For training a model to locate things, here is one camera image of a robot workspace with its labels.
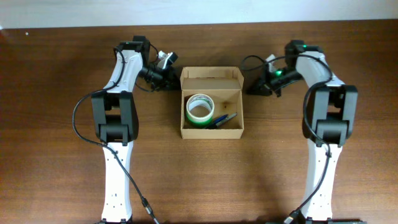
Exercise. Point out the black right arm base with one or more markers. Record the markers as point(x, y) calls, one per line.
point(300, 219)

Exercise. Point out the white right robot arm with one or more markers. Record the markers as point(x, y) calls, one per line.
point(329, 109)

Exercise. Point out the white masking tape roll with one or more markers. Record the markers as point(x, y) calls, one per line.
point(200, 100)

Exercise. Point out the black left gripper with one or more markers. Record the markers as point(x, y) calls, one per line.
point(168, 80)

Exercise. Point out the brown cardboard box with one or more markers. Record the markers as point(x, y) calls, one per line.
point(225, 86)

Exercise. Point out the blue pen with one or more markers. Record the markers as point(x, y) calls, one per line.
point(213, 124)

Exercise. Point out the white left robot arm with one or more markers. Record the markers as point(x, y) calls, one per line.
point(116, 121)

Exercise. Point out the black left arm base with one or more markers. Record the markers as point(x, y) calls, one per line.
point(121, 221)

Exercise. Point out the green tape roll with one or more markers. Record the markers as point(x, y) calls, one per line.
point(199, 121)

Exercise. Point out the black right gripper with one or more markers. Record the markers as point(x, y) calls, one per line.
point(265, 84)

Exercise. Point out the black white marker pen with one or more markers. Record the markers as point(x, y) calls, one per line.
point(229, 117)

